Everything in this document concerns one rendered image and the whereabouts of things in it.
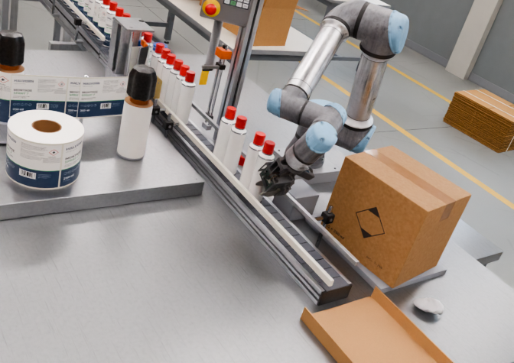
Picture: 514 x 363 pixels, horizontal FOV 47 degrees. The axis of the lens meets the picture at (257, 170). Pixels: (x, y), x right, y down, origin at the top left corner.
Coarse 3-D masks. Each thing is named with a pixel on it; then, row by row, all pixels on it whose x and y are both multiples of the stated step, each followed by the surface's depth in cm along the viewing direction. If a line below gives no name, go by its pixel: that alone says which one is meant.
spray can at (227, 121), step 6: (228, 108) 189; (234, 108) 190; (228, 114) 189; (234, 114) 190; (222, 120) 191; (228, 120) 190; (234, 120) 191; (222, 126) 191; (228, 126) 190; (222, 132) 192; (228, 132) 191; (216, 138) 195; (222, 138) 193; (228, 138) 193; (216, 144) 195; (222, 144) 194; (216, 150) 195; (222, 150) 194; (216, 156) 196; (222, 156) 196; (222, 162) 197
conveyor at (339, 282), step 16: (176, 128) 213; (192, 128) 217; (192, 144) 206; (208, 144) 209; (208, 160) 199; (224, 176) 192; (240, 176) 195; (272, 208) 182; (288, 224) 177; (304, 240) 172; (320, 256) 166; (336, 272) 162; (336, 288) 156
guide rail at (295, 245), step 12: (168, 108) 219; (180, 120) 212; (192, 132) 206; (240, 192) 183; (252, 204) 178; (264, 216) 174; (276, 228) 169; (288, 240) 165; (300, 252) 161; (312, 264) 157; (324, 276) 154
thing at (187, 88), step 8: (192, 72) 209; (184, 80) 210; (192, 80) 209; (184, 88) 209; (192, 88) 210; (184, 96) 211; (192, 96) 212; (184, 104) 212; (176, 112) 215; (184, 112) 214; (184, 120) 216
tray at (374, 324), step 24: (336, 312) 154; (360, 312) 157; (384, 312) 159; (336, 336) 146; (360, 336) 149; (384, 336) 151; (408, 336) 153; (336, 360) 140; (360, 360) 141; (384, 360) 143; (408, 360) 145; (432, 360) 148
